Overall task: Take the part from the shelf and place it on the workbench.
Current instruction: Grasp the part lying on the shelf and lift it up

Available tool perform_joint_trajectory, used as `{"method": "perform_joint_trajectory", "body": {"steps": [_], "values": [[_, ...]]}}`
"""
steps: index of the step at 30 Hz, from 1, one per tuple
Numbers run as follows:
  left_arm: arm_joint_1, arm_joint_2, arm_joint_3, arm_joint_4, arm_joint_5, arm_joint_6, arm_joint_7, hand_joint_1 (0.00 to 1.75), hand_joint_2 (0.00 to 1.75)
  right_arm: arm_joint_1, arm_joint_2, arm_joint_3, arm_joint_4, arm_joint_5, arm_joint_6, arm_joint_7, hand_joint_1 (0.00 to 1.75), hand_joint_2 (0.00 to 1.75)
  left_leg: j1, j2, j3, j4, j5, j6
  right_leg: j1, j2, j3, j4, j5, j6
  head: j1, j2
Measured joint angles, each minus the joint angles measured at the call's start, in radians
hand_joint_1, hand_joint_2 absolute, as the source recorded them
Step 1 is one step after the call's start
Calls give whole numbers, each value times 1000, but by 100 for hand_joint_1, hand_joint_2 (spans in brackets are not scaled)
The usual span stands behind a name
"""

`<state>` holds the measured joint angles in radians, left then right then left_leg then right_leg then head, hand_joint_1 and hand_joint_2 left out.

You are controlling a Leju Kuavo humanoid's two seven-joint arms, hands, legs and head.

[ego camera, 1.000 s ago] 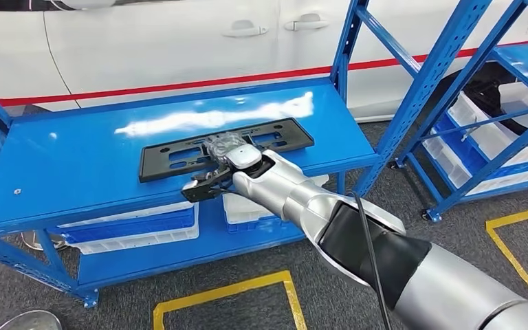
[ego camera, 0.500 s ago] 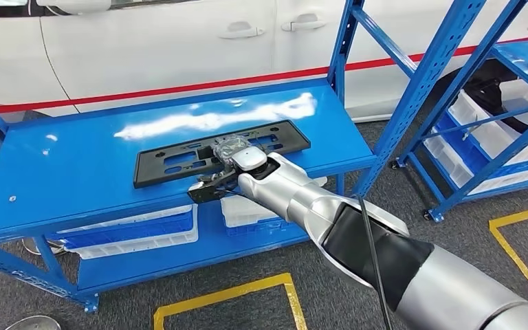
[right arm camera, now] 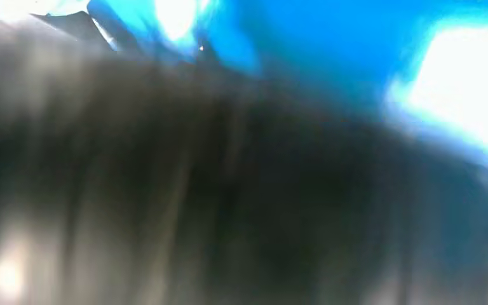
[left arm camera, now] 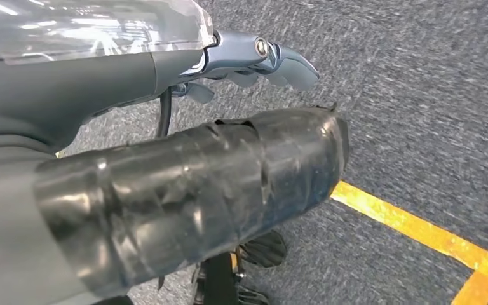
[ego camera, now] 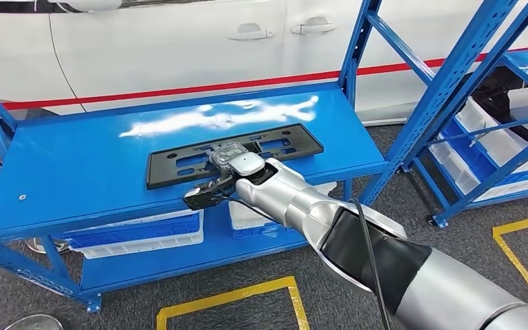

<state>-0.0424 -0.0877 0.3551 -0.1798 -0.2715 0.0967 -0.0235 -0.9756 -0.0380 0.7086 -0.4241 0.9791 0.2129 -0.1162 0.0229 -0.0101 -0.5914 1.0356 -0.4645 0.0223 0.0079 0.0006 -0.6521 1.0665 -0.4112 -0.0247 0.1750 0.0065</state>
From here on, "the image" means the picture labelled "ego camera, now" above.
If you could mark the white car with red stripe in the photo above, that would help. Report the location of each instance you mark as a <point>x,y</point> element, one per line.
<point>154,54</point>

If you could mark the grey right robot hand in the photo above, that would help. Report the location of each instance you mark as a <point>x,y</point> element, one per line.
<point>225,154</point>

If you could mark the black license plate frame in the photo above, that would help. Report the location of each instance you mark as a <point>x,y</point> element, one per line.
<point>161,173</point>

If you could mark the blue plastic crate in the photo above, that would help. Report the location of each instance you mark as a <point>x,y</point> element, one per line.
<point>250,231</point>
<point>462,145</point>
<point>132,230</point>

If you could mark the black plastic part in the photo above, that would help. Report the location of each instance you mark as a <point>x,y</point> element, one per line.
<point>496,95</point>

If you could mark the white car side mirror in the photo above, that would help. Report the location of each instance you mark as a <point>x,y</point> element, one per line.
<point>86,4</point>

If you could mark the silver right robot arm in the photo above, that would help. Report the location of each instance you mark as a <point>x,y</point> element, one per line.
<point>300,200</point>

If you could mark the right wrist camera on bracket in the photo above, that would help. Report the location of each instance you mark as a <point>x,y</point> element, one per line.
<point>202,196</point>

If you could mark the silver round floor base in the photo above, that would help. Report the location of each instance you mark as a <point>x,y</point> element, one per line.
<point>36,248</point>

